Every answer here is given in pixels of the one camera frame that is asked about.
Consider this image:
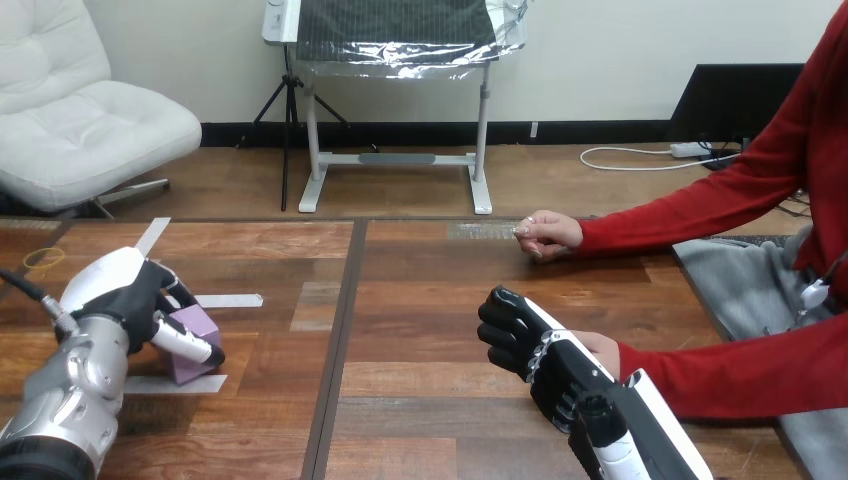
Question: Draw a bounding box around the person's hand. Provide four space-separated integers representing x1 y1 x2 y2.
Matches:
513 209 585 264
572 329 623 382

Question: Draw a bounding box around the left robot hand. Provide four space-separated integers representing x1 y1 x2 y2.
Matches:
59 246 227 369

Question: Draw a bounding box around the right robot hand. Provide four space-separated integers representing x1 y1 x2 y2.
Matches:
476 284 715 480

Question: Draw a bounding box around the purple block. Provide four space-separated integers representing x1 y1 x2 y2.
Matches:
160 303 224 387

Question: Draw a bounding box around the person's forearm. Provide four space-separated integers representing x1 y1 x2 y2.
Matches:
617 311 848 423
576 150 810 260

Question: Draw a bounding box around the person's body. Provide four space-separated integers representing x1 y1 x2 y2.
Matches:
672 0 848 480

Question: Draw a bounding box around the white power strip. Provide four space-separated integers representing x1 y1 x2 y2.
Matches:
669 140 714 160

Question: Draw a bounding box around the white cushioned chair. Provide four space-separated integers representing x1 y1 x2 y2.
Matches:
0 0 204 220

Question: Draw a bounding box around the white desk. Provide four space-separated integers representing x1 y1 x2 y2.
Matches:
261 0 495 216

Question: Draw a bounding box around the dark screen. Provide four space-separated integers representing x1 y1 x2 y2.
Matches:
665 62 807 144

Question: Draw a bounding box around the foil sheet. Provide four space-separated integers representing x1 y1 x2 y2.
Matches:
294 0 531 82

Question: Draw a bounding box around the black tripod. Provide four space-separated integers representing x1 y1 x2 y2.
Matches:
238 44 380 213

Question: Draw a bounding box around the white power cable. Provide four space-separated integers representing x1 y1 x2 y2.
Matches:
579 145 741 173

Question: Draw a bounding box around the black cable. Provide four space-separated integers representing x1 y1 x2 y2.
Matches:
0 267 79 334

